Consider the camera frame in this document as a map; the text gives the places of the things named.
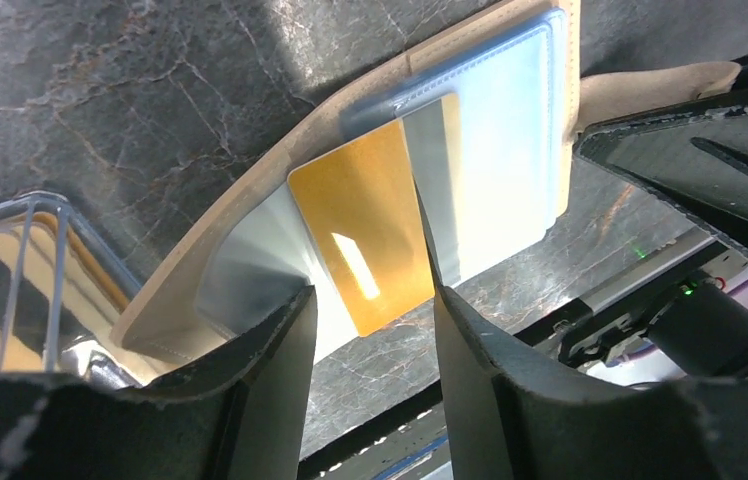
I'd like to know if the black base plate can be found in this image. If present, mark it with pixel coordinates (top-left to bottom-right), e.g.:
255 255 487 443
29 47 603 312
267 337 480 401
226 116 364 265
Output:
298 230 726 479

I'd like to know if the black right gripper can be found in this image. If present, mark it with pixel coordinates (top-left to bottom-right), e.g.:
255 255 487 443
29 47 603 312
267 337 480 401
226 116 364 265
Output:
556 55 748 381

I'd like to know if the beige leather card holder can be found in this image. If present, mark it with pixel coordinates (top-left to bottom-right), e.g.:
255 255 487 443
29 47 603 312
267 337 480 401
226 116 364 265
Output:
111 1 740 365

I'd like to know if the clear acrylic card stand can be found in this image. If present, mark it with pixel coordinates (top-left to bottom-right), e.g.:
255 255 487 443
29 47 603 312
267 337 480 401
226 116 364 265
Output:
0 192 143 389

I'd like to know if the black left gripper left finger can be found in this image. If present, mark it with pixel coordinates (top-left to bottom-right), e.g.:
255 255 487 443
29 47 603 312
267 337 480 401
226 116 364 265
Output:
0 286 317 479

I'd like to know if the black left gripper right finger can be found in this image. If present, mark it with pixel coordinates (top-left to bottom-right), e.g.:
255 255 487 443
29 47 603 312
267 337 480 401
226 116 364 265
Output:
434 287 748 479

